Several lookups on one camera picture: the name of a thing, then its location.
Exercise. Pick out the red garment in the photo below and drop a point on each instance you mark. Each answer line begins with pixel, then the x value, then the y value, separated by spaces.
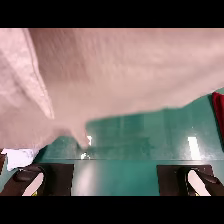
pixel 219 106

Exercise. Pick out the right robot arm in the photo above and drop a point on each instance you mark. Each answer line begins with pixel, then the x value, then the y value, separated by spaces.
pixel 186 181

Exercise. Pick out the white garment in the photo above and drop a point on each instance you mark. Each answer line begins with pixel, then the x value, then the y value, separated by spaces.
pixel 18 157

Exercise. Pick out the pink garment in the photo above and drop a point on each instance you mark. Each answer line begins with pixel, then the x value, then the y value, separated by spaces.
pixel 110 73

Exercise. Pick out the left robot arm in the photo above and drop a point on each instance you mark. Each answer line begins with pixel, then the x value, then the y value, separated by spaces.
pixel 36 181

